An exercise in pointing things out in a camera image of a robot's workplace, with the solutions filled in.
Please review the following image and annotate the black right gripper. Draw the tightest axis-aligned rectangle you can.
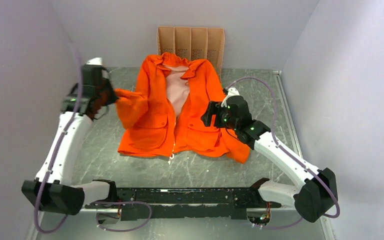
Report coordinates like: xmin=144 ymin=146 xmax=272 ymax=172
xmin=200 ymin=100 xmax=239 ymax=131

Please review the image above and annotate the orange jacket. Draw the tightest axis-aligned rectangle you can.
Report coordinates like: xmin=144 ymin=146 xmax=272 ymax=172
xmin=115 ymin=52 xmax=250 ymax=164

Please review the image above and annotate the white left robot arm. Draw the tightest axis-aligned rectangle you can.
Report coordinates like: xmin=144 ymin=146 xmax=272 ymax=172
xmin=21 ymin=58 xmax=119 ymax=216

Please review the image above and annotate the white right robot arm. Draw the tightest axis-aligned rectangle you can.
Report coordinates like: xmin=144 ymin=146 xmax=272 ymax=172
xmin=201 ymin=95 xmax=339 ymax=223

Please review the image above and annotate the tan perforated organizer rack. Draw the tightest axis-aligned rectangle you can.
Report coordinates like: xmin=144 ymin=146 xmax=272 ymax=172
xmin=156 ymin=26 xmax=225 ymax=76

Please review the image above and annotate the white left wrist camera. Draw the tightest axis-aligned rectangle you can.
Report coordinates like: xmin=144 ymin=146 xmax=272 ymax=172
xmin=86 ymin=57 xmax=104 ymax=66

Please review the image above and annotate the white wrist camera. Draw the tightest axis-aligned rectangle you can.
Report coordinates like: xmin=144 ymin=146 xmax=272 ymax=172
xmin=221 ymin=87 xmax=240 ymax=108
xmin=86 ymin=57 xmax=104 ymax=66

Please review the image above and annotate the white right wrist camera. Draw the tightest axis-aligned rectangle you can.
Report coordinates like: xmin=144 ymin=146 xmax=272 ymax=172
xmin=221 ymin=87 xmax=240 ymax=108

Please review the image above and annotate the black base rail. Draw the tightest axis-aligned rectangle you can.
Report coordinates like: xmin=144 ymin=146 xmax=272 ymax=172
xmin=83 ymin=187 xmax=281 ymax=221

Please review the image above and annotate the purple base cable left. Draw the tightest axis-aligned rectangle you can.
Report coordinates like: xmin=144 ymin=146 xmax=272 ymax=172
xmin=95 ymin=200 xmax=153 ymax=233

